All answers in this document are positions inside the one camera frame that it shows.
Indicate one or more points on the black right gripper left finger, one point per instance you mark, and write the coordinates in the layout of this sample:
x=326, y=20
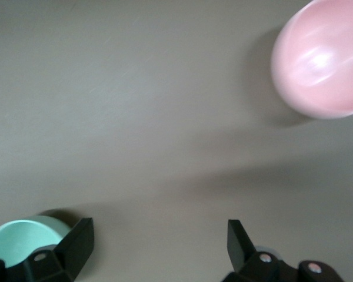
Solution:
x=73, y=249

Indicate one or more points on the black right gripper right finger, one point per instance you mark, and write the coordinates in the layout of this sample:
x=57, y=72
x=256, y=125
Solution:
x=242, y=252

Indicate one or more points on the pale green bowl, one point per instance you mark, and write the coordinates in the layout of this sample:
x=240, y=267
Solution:
x=20, y=238

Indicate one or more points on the pink bowl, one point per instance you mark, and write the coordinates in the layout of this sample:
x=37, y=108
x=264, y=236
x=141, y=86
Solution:
x=320, y=64

